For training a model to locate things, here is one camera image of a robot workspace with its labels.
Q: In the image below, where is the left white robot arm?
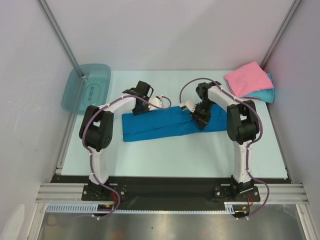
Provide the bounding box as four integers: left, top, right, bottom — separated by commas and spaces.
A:
79, 81, 163, 200

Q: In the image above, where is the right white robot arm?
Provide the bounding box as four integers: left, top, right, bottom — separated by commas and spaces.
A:
189, 81, 263, 201

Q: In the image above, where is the teal transparent plastic bin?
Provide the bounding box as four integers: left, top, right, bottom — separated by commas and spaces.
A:
61, 63, 111, 115

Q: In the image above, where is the pink folded t shirt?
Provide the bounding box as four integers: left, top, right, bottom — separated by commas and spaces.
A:
224, 61, 274, 98

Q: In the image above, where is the light blue folded t shirt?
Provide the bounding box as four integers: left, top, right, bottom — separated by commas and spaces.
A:
242, 72, 275, 103

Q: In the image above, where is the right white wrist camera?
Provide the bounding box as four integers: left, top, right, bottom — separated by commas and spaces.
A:
179, 100, 197, 113

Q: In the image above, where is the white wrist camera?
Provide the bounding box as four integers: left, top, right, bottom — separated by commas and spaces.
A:
148, 95, 164, 111
179, 100, 197, 113

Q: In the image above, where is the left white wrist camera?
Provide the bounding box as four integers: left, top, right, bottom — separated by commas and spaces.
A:
148, 95, 164, 111

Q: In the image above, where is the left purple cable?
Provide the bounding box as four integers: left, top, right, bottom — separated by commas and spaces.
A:
81, 94, 172, 222

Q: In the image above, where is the purple cable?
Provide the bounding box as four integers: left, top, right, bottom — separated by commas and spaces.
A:
179, 77, 270, 221
81, 94, 172, 222

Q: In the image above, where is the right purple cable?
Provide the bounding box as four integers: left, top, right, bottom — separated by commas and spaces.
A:
179, 77, 270, 221

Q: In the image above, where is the right aluminium corner post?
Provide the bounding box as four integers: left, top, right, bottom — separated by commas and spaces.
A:
260, 0, 304, 70

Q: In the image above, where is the aluminium corner post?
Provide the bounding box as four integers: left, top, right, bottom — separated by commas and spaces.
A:
36, 0, 79, 68
260, 0, 304, 70

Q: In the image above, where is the white slotted cable duct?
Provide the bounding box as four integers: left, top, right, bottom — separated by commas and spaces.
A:
46, 203, 245, 215

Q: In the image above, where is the aluminium front rail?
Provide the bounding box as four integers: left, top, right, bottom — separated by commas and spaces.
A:
36, 183, 309, 205

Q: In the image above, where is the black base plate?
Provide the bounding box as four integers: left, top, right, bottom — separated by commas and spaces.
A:
49, 174, 293, 212

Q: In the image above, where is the left aluminium corner post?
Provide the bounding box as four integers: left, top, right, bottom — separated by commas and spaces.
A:
36, 0, 79, 68

